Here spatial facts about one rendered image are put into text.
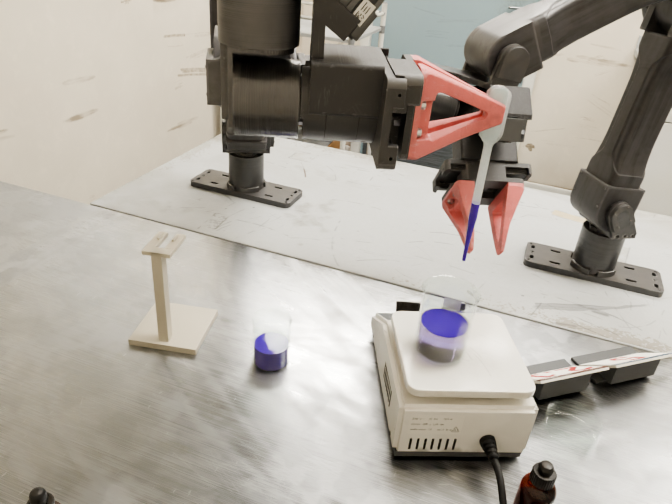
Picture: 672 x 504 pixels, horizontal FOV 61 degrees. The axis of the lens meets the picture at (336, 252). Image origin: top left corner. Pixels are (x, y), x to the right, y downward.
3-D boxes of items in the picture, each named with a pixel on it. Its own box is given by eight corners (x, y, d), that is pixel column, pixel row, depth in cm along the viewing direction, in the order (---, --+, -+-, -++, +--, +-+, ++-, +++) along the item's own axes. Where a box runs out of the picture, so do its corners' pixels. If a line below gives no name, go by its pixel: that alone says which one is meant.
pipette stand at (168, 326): (157, 305, 73) (148, 214, 67) (218, 314, 72) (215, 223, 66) (128, 344, 66) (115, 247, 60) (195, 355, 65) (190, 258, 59)
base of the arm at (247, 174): (289, 166, 96) (306, 154, 102) (186, 144, 101) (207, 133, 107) (287, 209, 100) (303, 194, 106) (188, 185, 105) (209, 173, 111)
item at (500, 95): (479, 141, 46) (490, 84, 43) (495, 142, 46) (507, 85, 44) (481, 144, 45) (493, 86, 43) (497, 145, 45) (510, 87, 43)
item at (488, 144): (458, 263, 51) (494, 89, 43) (455, 258, 51) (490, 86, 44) (471, 264, 51) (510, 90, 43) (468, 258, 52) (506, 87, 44)
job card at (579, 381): (500, 373, 67) (508, 345, 65) (563, 360, 70) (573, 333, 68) (532, 410, 62) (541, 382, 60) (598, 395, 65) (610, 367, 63)
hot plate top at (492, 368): (389, 316, 61) (390, 309, 61) (498, 319, 62) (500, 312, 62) (407, 397, 51) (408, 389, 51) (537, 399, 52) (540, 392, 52)
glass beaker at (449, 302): (405, 336, 58) (417, 267, 54) (457, 336, 58) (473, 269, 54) (417, 377, 53) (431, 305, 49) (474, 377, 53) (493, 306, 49)
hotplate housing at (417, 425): (368, 330, 72) (375, 276, 68) (471, 333, 73) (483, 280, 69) (393, 480, 53) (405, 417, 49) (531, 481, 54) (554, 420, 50)
